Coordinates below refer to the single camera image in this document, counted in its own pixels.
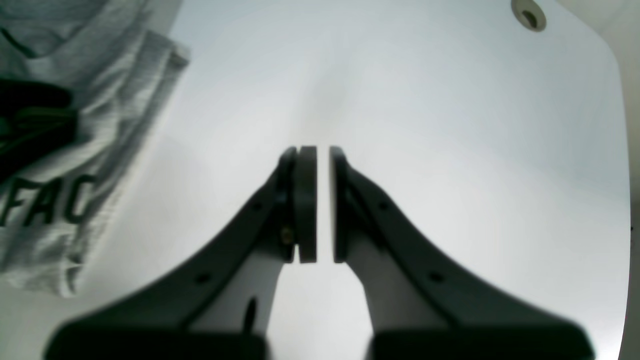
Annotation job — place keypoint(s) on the right table cable grommet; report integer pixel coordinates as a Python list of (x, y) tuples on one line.
[(530, 14)]

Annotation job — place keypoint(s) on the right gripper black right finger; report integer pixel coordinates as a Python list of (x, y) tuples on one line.
[(422, 304)]

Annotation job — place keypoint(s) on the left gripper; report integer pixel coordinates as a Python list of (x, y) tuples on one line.
[(37, 119)]

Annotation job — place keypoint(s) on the grey t-shirt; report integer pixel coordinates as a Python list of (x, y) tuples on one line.
[(121, 67)]

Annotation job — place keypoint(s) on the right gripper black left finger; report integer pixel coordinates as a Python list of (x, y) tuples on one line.
[(217, 304)]

